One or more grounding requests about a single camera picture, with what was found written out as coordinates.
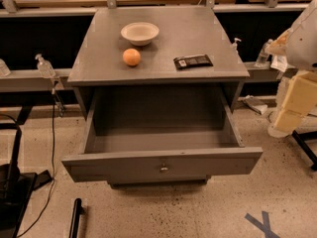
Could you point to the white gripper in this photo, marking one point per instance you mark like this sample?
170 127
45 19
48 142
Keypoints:
303 47

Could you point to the grey top drawer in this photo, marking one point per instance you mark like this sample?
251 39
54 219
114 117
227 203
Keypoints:
160 134

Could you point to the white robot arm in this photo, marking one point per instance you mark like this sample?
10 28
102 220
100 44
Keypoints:
299 43

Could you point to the grey drawer cabinet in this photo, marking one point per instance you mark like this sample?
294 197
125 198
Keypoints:
183 31

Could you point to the white paper packet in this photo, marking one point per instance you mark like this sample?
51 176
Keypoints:
279 63

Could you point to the clear water bottle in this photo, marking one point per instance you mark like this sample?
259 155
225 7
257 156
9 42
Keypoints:
263 55

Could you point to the small pump bottle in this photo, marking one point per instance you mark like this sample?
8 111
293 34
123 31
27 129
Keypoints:
235 44

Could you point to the black snack bar packet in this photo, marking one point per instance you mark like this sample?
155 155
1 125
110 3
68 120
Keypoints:
188 62

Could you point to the white ceramic bowl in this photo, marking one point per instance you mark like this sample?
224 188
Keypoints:
140 33

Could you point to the orange fruit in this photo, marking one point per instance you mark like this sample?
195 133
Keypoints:
131 57

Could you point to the clear sanitizer pump bottle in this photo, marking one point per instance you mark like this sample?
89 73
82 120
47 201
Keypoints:
45 67

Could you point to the black bar on floor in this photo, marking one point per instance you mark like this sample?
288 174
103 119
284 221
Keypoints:
76 212

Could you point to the black stand base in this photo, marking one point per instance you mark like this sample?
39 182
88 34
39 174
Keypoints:
16 188

